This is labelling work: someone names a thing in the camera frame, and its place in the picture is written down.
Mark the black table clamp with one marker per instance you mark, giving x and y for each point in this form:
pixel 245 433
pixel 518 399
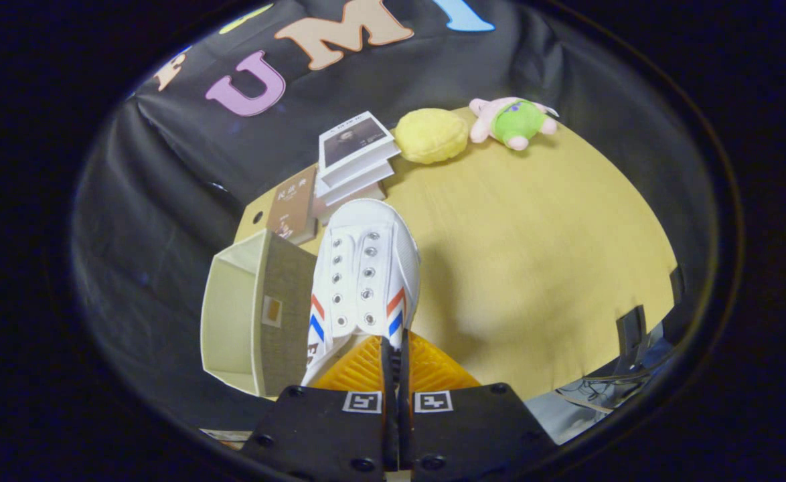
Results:
pixel 632 328
pixel 677 281

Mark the beige fabric storage box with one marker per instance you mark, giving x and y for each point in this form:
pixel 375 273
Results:
pixel 259 314

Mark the white striped shoe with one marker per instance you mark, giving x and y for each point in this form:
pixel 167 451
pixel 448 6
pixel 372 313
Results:
pixel 366 268

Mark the plain white book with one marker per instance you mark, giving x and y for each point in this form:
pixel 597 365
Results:
pixel 353 185

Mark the yellow round plush toy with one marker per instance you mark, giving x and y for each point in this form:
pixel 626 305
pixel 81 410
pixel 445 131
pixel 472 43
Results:
pixel 431 136

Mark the pink and green plush toy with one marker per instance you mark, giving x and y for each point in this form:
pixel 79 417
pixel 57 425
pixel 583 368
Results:
pixel 513 122

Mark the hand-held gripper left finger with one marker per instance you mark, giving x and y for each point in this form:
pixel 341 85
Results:
pixel 387 402

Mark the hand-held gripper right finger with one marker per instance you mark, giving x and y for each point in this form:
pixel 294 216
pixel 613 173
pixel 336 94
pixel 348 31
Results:
pixel 404 402

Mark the white portrait cover book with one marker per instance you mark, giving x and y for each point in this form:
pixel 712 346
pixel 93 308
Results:
pixel 356 144

